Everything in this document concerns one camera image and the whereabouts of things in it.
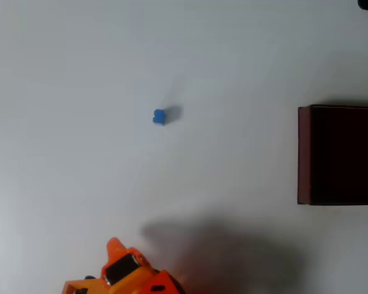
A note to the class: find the orange gripper with motor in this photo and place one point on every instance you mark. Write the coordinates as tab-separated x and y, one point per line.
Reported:
121	267

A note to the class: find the small blue block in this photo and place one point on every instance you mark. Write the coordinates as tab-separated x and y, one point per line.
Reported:
159	118

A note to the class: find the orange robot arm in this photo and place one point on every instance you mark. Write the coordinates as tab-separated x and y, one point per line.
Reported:
169	282

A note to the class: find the dark red box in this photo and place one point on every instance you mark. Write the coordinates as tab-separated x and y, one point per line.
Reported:
343	156

